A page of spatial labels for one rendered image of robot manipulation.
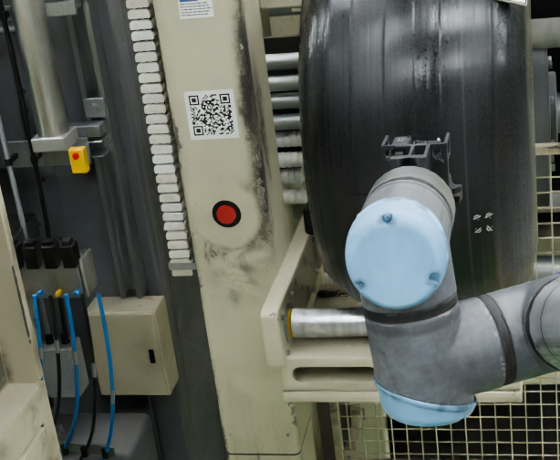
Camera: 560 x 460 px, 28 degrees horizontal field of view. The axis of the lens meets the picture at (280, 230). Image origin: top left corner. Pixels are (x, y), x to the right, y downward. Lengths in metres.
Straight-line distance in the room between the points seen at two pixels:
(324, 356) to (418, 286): 0.71
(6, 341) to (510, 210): 0.74
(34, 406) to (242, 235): 0.40
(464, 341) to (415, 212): 0.14
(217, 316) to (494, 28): 0.67
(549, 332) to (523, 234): 0.52
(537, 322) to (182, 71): 0.80
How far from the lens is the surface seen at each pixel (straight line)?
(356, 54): 1.47
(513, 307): 1.10
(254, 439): 1.95
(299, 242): 1.90
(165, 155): 1.75
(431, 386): 1.07
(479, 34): 1.46
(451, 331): 1.07
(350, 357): 1.71
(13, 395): 1.70
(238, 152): 1.71
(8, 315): 1.68
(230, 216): 1.75
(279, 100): 2.10
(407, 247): 1.01
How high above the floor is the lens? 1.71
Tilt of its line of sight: 23 degrees down
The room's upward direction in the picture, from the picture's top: 7 degrees counter-clockwise
